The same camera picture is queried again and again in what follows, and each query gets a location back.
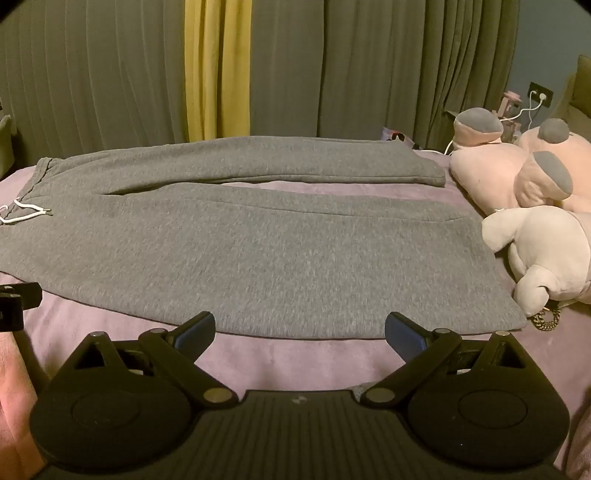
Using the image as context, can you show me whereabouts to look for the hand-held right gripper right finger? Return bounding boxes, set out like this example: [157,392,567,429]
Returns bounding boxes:
[361,312,537,409]

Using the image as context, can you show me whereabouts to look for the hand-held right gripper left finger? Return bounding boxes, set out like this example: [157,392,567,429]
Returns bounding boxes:
[60,312,237,409]

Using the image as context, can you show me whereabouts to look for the grey pants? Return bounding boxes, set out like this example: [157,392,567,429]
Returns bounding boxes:
[0,135,528,340]

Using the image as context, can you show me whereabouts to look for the green cushion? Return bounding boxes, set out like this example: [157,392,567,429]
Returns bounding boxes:
[565,54,591,123]
[0,108,19,182]

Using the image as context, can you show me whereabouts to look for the beige plush toy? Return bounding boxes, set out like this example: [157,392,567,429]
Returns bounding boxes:
[481,205,591,318]

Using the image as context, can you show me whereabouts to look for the pink plush toy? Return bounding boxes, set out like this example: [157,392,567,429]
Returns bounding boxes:
[449,107,591,216]

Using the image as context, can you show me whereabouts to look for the small colourful object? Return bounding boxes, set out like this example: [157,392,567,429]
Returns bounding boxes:
[380,126,415,149]

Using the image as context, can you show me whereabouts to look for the pink stand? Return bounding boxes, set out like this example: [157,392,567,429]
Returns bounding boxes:
[498,90,523,121]

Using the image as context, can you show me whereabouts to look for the yellow curtain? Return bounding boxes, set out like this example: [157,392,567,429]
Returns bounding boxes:
[184,0,253,143]

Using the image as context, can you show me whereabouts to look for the black yellow braided cord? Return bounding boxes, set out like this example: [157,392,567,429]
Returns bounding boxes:
[530,305,565,331]

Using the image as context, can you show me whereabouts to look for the white charger cable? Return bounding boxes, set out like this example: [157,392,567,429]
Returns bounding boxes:
[444,92,548,154]

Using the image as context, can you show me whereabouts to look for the black wall socket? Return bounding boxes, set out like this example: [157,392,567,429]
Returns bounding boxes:
[527,82,554,110]

